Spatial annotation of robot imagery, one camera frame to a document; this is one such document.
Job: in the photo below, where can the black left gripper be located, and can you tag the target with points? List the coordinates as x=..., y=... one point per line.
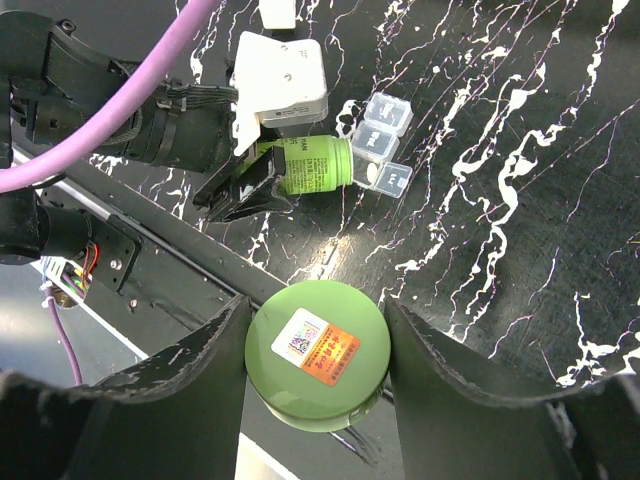
x=188, y=127

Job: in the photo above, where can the green pill bottle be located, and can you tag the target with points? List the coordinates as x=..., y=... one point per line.
x=314, y=164

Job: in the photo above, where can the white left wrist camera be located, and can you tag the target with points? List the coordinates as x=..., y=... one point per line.
x=279, y=84

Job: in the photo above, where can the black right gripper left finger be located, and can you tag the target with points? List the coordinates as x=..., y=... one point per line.
x=175, y=415

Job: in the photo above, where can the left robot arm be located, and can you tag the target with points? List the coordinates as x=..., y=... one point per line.
x=52, y=83

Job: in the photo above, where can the green bottle cap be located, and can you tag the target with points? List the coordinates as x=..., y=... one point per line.
x=317, y=353

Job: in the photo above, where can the white pills in organizer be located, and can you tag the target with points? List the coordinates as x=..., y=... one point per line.
x=372, y=172

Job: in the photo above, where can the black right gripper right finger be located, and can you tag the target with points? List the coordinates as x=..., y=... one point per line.
x=461, y=416

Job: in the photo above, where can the clear weekly pill organizer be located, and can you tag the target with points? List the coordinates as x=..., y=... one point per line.
x=377, y=139

